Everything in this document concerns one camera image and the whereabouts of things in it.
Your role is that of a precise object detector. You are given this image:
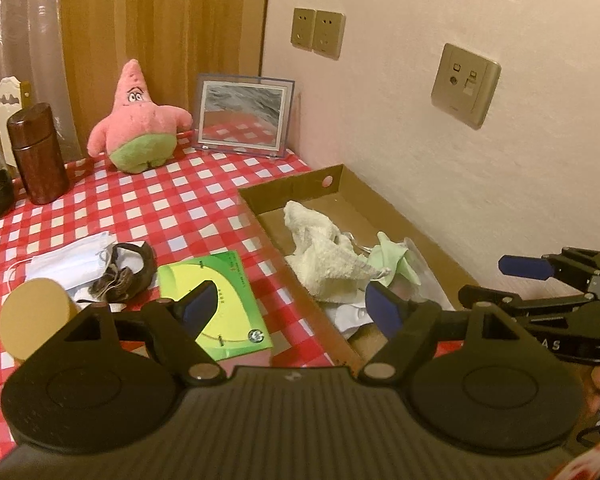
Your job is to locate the light green cloth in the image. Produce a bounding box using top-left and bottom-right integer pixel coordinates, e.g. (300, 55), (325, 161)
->
(367, 231), (422, 287)

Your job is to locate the cream terry towel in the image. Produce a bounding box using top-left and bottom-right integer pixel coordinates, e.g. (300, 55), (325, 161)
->
(283, 200), (378, 304)

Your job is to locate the blue surgical mask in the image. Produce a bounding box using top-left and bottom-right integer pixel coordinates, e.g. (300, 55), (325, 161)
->
(5, 231), (118, 290)

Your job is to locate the person's right hand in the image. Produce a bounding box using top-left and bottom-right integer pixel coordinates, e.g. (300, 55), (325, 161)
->
(583, 366), (600, 414)

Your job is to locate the white mask in box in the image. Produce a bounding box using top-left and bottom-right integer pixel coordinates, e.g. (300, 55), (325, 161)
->
(323, 304), (374, 339)

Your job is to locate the brown cardboard box tray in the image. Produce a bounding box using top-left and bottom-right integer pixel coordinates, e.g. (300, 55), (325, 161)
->
(239, 165), (475, 370)

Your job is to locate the red white checkered tablecloth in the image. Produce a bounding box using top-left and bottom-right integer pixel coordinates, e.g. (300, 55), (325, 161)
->
(0, 136), (332, 459)

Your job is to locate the gold lid nut jar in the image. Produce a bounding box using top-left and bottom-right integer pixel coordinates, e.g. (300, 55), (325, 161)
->
(0, 278), (79, 363)

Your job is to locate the pink starfish plush toy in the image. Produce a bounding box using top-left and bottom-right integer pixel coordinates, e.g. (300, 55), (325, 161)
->
(86, 58), (193, 174)

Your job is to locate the framed sand picture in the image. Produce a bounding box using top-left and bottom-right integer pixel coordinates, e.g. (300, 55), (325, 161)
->
(193, 74), (294, 158)

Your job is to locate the dark brown wooden canister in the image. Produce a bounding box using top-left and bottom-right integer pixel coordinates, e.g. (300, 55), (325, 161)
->
(7, 103), (69, 205)

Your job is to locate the white wooden chair back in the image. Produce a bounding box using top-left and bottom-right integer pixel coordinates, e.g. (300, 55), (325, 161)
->
(0, 76), (34, 168)

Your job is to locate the sheer grey curtain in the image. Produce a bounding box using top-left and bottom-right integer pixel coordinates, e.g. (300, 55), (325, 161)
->
(0, 0), (83, 162)

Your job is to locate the white mask with black straps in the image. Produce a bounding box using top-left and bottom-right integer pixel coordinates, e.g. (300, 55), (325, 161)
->
(70, 242), (157, 312)

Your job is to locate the beige wall socket plate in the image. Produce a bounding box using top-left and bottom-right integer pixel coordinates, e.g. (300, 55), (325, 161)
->
(431, 44), (502, 130)

